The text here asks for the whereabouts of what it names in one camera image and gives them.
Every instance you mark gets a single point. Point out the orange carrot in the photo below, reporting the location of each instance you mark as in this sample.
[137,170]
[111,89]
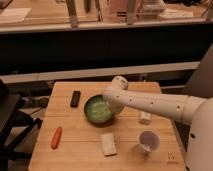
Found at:
[56,138]

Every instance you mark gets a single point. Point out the white folded cloth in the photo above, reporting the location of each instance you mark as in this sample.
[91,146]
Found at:
[108,144]

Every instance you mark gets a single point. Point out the black chair frame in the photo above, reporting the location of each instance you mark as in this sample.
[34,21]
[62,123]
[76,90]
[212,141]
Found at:
[10,117]

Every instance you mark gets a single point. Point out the green ceramic bowl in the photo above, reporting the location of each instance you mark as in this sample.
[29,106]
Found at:
[96,111]

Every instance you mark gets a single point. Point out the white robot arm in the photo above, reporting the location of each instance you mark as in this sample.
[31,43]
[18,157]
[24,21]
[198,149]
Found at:
[190,110]

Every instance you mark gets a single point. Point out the black rectangular block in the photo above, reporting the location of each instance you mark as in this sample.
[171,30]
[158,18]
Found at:
[75,99]

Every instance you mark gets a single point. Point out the small white bottle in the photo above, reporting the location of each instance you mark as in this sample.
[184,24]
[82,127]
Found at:
[144,117]

